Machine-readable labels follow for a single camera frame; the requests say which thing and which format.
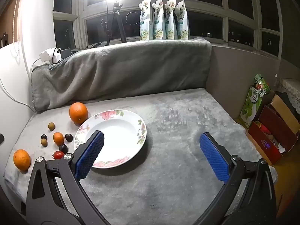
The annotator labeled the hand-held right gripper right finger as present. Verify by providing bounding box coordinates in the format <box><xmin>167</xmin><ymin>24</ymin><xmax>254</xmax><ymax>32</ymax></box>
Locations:
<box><xmin>193</xmin><ymin>132</ymin><xmax>277</xmax><ymax>225</ymax></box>

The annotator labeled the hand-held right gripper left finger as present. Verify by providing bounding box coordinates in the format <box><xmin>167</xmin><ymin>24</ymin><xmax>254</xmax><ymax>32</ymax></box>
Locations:
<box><xmin>25</xmin><ymin>130</ymin><xmax>110</xmax><ymax>225</ymax></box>

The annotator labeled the floral white plate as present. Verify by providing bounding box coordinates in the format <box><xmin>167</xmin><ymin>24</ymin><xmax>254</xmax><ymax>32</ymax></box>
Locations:
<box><xmin>73</xmin><ymin>109</ymin><xmax>147</xmax><ymax>169</ymax></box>

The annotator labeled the small tangerine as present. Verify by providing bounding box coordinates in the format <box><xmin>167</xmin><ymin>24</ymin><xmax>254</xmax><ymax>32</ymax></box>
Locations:
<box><xmin>53</xmin><ymin>132</ymin><xmax>64</xmax><ymax>145</ymax></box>

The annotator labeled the large orange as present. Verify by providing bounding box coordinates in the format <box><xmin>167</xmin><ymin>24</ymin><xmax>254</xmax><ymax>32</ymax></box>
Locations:
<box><xmin>13</xmin><ymin>149</ymin><xmax>31</xmax><ymax>171</ymax></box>
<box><xmin>69</xmin><ymin>102</ymin><xmax>89</xmax><ymax>125</ymax></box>

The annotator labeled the red cardboard box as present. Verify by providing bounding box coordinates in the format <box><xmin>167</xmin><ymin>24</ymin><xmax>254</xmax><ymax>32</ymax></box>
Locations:
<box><xmin>248</xmin><ymin>105</ymin><xmax>296</xmax><ymax>166</ymax></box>

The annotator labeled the grey plush mat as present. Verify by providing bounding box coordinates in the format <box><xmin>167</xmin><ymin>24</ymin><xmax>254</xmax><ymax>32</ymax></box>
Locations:
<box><xmin>3</xmin><ymin>88</ymin><xmax>278</xmax><ymax>225</ymax></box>

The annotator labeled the green paper roll pack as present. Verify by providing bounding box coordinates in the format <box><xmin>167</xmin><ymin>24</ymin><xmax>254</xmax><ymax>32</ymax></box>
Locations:
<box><xmin>239</xmin><ymin>85</ymin><xmax>263</xmax><ymax>128</ymax></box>

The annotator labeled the brown cardboard box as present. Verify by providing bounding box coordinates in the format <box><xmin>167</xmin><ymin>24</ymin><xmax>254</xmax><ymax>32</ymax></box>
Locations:
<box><xmin>269</xmin><ymin>94</ymin><xmax>300</xmax><ymax>135</ymax></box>

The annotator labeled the green snack bag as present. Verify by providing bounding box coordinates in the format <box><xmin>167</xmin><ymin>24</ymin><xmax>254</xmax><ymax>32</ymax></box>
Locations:
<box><xmin>253</xmin><ymin>74</ymin><xmax>271</xmax><ymax>98</ymax></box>

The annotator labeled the folded grey blanket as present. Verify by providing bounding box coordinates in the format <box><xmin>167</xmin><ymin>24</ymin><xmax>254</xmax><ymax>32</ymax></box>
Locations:
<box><xmin>30</xmin><ymin>37</ymin><xmax>212</xmax><ymax>112</ymax></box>

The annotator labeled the white lace cloth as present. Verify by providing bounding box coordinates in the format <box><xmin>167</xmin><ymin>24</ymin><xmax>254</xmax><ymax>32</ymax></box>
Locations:
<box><xmin>275</xmin><ymin>78</ymin><xmax>300</xmax><ymax>114</ymax></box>

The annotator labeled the white charger plug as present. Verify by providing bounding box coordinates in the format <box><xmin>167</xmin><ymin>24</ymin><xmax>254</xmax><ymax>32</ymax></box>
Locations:
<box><xmin>52</xmin><ymin>47</ymin><xmax>62</xmax><ymax>62</ymax></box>

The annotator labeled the white power strip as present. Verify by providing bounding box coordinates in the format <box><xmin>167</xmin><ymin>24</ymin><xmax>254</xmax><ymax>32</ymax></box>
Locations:
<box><xmin>39</xmin><ymin>48</ymin><xmax>57</xmax><ymax>64</ymax></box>

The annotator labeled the black tripod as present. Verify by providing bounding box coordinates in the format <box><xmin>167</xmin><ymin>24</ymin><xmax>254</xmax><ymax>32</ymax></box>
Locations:
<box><xmin>106</xmin><ymin>2</ymin><xmax>128</xmax><ymax>45</ymax></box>

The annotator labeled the white cable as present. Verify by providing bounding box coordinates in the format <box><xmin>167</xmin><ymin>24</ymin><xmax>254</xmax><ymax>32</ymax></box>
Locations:
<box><xmin>0</xmin><ymin>58</ymin><xmax>41</xmax><ymax>110</ymax></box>

